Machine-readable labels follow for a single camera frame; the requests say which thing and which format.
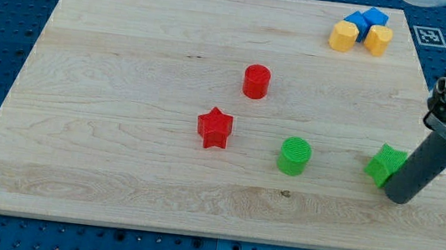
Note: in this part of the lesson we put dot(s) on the right yellow block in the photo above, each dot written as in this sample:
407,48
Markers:
378,39

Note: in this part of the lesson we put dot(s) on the blue cube block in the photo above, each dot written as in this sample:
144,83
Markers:
360,22
373,16

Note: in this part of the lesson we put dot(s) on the right blue cube block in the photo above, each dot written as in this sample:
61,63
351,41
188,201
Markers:
373,16

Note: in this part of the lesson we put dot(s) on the left blue cube block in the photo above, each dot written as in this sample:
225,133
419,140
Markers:
360,22

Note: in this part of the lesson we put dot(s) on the white fiducial marker tag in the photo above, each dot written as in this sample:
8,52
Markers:
429,36

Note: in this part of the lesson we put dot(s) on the red star block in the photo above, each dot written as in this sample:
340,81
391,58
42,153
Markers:
214,127

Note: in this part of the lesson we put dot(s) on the wooden board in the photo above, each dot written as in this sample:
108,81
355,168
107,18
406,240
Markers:
100,125

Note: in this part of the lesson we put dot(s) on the red cylinder block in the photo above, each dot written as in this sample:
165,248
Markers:
256,81

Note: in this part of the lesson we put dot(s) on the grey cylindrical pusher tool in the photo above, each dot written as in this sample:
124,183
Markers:
421,167

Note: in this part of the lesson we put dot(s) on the green cylinder block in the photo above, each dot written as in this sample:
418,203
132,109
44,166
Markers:
294,156

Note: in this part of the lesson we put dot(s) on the left yellow hexagon block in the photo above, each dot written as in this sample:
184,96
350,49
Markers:
343,36

